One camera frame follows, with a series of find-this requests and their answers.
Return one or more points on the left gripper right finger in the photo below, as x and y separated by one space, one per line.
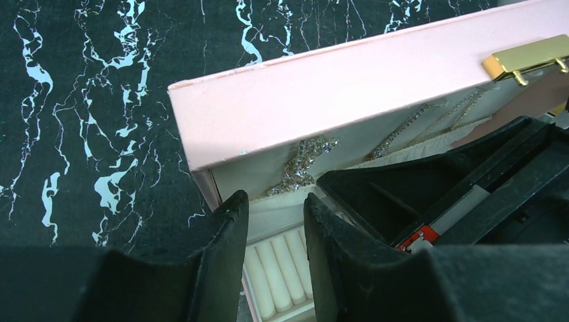
356 278

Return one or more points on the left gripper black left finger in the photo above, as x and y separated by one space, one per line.
196 277

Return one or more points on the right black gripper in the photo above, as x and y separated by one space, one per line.
507 187

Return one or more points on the pink jewelry box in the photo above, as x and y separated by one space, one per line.
274 128

